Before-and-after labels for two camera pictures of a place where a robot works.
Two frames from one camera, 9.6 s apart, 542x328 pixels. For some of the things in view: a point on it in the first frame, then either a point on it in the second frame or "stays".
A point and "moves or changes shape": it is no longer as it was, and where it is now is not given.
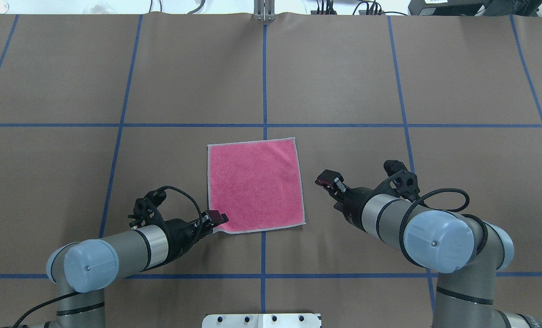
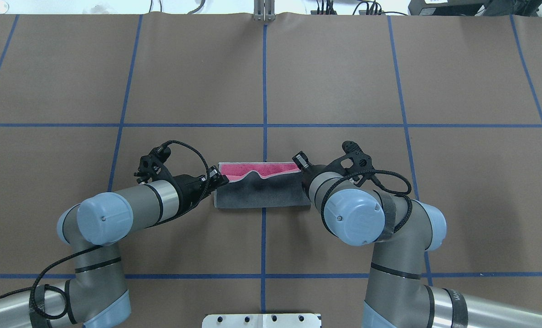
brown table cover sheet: (82, 115) stays
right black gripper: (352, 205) -> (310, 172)
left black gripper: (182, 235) -> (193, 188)
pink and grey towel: (258, 183) moves or changes shape
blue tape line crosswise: (271, 125) stays
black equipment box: (476, 7) stays
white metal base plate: (261, 320) stays
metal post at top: (264, 10) stays
